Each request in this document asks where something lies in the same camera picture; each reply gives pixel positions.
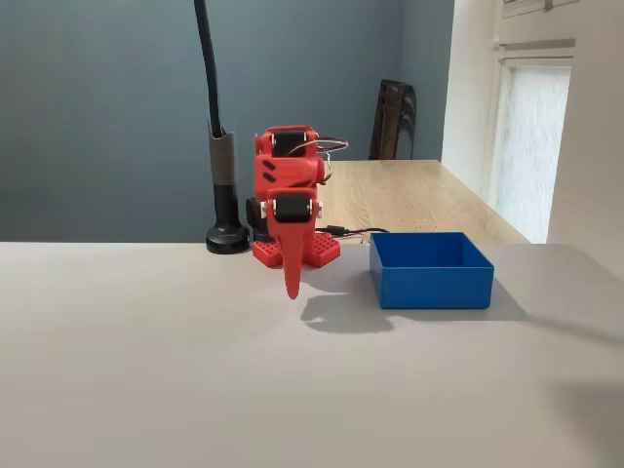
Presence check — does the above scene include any blue plastic bin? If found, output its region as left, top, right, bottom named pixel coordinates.
left=369, top=231, right=495, bottom=310

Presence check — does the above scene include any black gooseneck stand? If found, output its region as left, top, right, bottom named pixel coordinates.
left=193, top=0, right=254, bottom=254

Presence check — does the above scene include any grey sleeve on stand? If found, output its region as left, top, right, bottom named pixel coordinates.
left=208, top=129, right=238, bottom=187

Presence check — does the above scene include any wooden table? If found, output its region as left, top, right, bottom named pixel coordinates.
left=316, top=159, right=532, bottom=245

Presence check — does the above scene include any dark wooden chair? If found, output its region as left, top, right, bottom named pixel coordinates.
left=368, top=78, right=418, bottom=161

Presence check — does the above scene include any white framed window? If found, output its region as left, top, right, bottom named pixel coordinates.
left=487, top=38, right=576, bottom=245

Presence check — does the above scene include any black power cable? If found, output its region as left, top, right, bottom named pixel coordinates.
left=315, top=223, right=391, bottom=244

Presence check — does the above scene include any servo cable on arm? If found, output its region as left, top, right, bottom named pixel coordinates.
left=287, top=137, right=350, bottom=189

